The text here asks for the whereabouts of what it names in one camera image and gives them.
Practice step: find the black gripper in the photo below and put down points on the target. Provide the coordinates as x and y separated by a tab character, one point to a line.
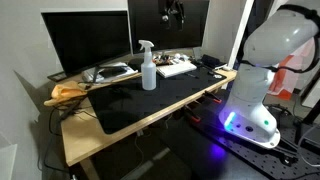
171	6

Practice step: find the white spray bottle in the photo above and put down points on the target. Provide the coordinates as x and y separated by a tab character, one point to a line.
149	75

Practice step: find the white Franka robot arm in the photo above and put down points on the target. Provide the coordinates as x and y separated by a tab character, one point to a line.
253	100

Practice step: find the wide black computer monitor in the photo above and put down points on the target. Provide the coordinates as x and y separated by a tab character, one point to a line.
146	23

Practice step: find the white crumpled tissue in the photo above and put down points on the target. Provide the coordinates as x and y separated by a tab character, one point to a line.
181	57

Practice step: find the white keyboard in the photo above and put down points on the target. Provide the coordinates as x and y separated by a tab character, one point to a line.
176	69

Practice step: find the black pen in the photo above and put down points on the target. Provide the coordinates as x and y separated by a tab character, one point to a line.
191	75

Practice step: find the white charger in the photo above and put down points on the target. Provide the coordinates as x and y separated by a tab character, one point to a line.
227	68

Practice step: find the white paper stack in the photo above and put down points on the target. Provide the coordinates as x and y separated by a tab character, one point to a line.
116	71

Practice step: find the small black computer monitor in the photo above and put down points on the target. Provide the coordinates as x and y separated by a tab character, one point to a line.
86	40

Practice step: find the black desk mat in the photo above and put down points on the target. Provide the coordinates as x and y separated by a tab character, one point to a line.
133	103

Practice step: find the orange pink fabric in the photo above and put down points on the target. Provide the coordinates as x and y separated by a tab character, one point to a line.
285	80

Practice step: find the orange cloth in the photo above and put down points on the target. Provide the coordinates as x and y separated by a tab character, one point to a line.
65	90

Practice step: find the black tripod stand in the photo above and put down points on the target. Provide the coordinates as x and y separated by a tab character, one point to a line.
311	116

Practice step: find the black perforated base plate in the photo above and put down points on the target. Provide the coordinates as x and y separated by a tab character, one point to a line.
253	160

